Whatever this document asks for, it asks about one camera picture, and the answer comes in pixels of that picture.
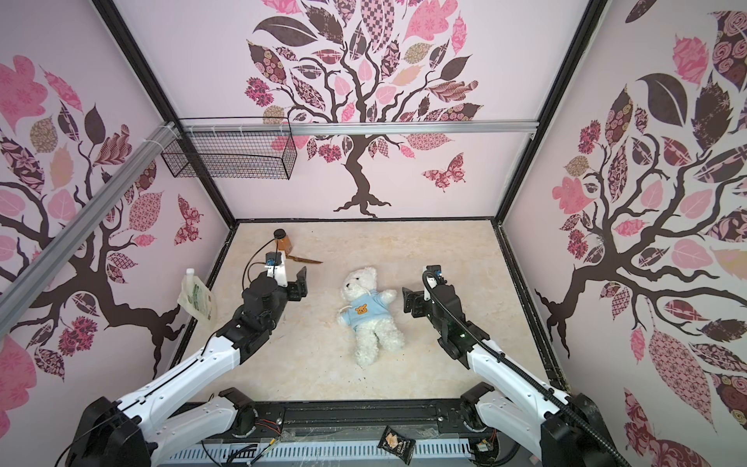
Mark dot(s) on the black wire basket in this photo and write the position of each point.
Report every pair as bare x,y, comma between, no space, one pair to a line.
233,148

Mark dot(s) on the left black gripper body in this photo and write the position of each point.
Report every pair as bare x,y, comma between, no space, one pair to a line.
270,323

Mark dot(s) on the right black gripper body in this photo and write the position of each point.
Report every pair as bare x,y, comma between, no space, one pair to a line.
440,326

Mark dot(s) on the light blue bear hoodie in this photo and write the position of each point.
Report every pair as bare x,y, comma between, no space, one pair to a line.
371,306

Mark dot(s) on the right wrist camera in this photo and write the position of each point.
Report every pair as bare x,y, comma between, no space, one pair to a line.
431,278

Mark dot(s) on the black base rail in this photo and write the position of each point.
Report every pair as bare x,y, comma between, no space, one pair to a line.
411,417

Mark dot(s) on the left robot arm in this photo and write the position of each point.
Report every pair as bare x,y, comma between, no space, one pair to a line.
143,428

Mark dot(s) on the rear aluminium frame bar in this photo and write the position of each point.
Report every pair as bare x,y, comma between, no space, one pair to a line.
314,129

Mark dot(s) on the left aluminium frame bar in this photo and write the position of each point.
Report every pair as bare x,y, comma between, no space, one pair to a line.
21,294

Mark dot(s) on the aluminium frame bar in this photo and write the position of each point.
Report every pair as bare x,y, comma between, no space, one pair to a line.
21,294
314,129

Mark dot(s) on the white green pouch bottle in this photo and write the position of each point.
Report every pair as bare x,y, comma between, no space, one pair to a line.
197,299

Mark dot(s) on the white teddy bear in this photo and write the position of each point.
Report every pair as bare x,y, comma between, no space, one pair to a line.
373,335

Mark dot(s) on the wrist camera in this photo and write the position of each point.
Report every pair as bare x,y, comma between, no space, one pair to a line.
275,267
431,278

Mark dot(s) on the small dark snack packet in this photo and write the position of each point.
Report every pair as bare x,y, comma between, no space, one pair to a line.
396,444

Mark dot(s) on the white slotted cable duct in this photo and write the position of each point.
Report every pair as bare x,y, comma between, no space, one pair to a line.
316,453

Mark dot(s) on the brown wooden spoon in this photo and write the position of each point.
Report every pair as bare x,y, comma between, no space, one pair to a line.
303,260

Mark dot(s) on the amber bottle black cap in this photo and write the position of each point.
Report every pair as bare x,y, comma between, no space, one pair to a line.
283,242

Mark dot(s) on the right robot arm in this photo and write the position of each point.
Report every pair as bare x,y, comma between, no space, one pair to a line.
557,428

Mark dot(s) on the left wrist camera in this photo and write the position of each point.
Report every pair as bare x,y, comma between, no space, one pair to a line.
275,267

